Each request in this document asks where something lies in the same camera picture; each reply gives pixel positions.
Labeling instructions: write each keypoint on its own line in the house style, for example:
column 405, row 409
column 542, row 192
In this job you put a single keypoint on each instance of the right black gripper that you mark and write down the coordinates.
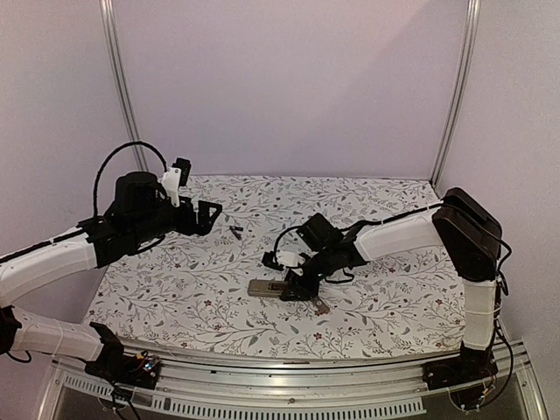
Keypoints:
column 304, row 290

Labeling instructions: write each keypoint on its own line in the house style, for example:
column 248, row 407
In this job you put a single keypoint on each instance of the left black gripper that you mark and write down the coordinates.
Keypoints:
column 203, row 224

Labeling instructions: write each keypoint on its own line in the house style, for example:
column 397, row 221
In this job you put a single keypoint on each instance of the beige battery cover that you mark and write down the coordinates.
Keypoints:
column 320, row 305

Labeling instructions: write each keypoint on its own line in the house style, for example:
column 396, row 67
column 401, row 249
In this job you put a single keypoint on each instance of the beige remote control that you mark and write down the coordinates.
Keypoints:
column 266, row 288

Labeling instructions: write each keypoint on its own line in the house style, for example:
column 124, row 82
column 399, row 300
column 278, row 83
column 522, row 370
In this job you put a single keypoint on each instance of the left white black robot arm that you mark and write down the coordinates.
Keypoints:
column 145, row 209

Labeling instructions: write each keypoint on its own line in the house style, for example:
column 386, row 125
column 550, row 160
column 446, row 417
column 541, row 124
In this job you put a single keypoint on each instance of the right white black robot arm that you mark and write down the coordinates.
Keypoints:
column 470, row 235

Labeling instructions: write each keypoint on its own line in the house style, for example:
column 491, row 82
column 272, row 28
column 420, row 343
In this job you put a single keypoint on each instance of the floral patterned table mat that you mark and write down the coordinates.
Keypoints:
column 192, row 293

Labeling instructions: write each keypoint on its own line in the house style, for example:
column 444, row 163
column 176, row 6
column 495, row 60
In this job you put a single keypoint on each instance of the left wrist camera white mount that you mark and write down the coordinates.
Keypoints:
column 174, row 178

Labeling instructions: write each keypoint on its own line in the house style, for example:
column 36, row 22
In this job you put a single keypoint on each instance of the front aluminium rail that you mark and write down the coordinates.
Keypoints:
column 195, row 385

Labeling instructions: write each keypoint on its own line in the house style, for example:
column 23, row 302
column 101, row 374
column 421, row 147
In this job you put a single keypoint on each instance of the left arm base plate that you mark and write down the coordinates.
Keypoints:
column 141, row 370

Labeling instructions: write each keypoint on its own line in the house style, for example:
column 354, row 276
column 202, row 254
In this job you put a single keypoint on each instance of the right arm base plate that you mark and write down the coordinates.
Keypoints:
column 457, row 370

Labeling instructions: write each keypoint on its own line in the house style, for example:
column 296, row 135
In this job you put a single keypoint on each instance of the left aluminium frame post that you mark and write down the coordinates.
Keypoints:
column 108, row 19

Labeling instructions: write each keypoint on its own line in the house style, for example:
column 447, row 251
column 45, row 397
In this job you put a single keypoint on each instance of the aluminium frame post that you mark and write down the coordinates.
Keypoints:
column 108, row 19
column 472, row 18

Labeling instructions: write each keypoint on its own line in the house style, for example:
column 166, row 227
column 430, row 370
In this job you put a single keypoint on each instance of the right aluminium frame post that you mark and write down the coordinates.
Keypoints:
column 472, row 18

